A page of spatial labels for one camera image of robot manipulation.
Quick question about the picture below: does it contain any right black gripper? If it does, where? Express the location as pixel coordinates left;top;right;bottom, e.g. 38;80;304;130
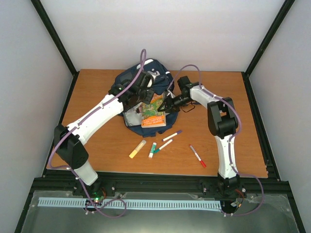
158;94;193;114

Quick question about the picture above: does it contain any orange treehouse book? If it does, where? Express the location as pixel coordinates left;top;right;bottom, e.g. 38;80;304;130
141;94;166;128

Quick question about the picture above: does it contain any navy blue backpack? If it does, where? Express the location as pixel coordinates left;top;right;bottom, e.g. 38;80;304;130
118;59;178;137

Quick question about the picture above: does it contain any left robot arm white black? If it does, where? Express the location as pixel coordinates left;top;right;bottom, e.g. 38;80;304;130
53;70;156;196

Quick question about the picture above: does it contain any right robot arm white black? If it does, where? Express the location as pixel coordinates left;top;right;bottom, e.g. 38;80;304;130
158;76;241;197

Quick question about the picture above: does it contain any purple cap marker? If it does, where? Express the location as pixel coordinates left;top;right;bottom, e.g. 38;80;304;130
162;130;182;142

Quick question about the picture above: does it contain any green cap marker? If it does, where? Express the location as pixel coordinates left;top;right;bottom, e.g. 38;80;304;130
154;139;173;153

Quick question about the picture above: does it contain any green white glue stick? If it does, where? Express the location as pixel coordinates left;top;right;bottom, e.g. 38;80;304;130
148;142;157;158

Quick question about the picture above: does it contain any yellow highlighter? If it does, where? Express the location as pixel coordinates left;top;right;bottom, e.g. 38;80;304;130
129;140;146;159

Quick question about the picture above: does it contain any red marker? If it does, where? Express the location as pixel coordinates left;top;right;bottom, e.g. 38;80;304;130
189;144;207;168

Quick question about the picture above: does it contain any metal front plate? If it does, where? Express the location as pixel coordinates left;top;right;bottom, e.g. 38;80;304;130
21;191;299;233

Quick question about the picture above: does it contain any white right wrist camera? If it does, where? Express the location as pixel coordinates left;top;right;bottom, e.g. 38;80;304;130
166;90;175;98

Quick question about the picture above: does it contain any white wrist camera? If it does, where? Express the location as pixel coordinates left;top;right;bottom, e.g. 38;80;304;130
147;71;159;87
166;90;175;98

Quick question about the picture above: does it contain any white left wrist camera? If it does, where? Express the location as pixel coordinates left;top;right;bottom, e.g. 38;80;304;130
147;71;159;87

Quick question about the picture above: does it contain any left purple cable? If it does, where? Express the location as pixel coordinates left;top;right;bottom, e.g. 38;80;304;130
47;49;147;218

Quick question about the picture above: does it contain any purple cable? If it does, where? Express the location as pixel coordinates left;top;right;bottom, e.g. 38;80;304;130
167;64;265;217
47;49;147;218

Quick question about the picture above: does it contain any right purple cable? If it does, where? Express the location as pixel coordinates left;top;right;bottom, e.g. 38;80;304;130
167;64;265;217

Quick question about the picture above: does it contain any left rear frame post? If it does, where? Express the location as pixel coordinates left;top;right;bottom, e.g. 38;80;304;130
30;0;80;77

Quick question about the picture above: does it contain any frame post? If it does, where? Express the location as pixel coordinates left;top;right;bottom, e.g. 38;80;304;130
244;0;296;76
30;0;80;77

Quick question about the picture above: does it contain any black aluminium frame rail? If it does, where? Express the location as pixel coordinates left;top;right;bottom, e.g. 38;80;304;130
31;170;293;200

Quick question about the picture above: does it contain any light blue cable duct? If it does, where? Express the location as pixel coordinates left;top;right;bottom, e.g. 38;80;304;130
37;197;222;212

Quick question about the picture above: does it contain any right rear frame post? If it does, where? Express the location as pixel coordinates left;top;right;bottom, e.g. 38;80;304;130
244;0;296;76

